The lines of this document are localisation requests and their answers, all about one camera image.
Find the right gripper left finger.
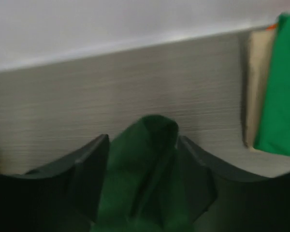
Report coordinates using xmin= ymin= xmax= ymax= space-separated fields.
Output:
xmin=0 ymin=134 xmax=110 ymax=232

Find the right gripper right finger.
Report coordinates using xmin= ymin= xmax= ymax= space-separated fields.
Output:
xmin=177 ymin=136 xmax=290 ymax=232

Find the white and green raglan t-shirt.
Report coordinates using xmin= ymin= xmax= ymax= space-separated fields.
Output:
xmin=89 ymin=114 xmax=218 ymax=232

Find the folded bright green t-shirt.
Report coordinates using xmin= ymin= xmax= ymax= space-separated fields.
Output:
xmin=253 ymin=13 xmax=290 ymax=157

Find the folded beige t-shirt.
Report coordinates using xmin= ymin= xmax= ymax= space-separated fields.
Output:
xmin=245 ymin=29 xmax=276 ymax=151

